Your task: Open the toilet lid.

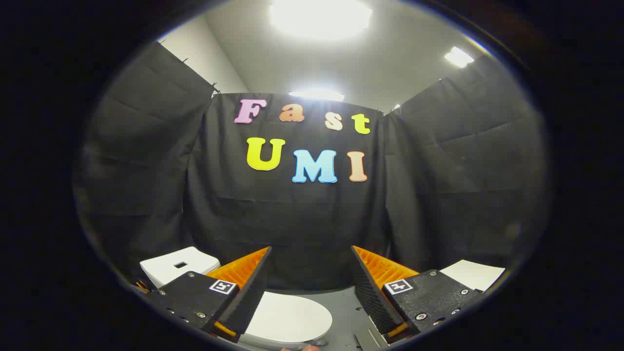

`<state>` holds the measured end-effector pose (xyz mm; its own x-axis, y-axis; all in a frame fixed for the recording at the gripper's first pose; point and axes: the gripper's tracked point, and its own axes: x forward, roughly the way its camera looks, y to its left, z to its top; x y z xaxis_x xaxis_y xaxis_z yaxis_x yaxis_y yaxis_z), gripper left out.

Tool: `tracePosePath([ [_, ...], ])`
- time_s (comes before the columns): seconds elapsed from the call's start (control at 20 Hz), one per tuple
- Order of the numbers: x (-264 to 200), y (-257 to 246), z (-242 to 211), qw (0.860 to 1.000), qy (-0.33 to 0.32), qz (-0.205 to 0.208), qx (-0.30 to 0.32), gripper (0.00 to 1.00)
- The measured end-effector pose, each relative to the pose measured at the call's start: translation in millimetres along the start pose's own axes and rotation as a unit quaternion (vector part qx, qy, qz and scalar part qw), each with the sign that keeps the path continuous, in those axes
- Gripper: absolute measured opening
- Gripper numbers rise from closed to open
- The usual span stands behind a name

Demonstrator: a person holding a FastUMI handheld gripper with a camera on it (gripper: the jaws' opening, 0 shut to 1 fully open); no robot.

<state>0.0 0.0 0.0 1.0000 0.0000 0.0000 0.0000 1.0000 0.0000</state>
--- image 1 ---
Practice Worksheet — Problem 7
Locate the white toilet tank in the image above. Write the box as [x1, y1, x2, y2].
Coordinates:
[139, 246, 221, 289]

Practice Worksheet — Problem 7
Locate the white toilet lid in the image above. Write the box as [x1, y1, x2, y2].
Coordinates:
[239, 292, 333, 350]

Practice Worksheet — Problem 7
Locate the black backdrop cloth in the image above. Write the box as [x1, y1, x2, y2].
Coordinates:
[73, 41, 551, 293]

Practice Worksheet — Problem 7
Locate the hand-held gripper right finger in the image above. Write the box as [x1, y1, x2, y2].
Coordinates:
[351, 245, 483, 344]

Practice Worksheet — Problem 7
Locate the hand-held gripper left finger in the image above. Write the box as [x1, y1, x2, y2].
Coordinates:
[144, 246, 273, 343]

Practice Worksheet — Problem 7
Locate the large round ceiling light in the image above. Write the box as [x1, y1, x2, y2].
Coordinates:
[269, 0, 373, 40]

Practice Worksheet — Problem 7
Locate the light grey panel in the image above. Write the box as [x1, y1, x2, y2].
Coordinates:
[440, 259, 507, 293]

